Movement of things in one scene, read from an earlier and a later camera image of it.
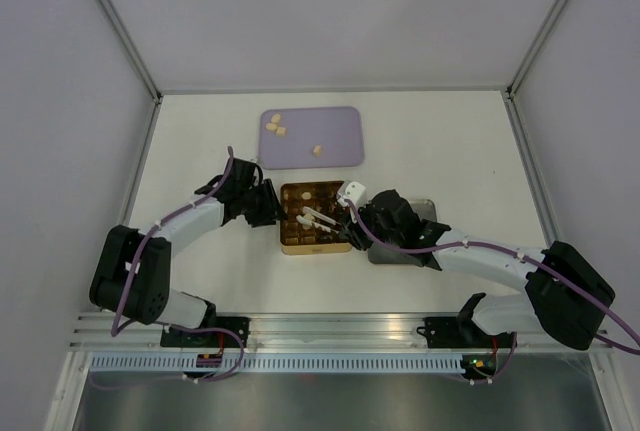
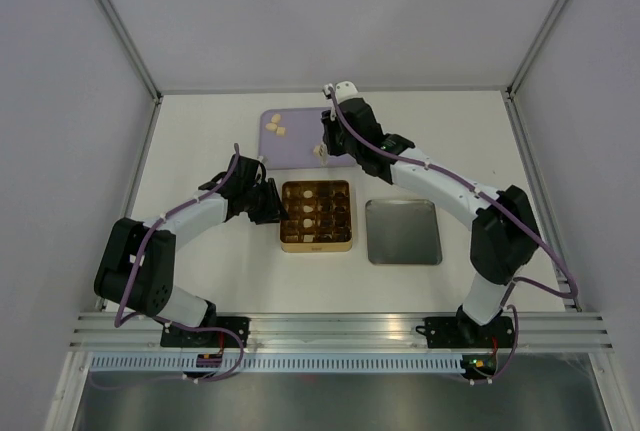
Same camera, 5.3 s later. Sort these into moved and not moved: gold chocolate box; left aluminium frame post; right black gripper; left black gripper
Moved: right black gripper
Not moved: left black gripper; gold chocolate box; left aluminium frame post
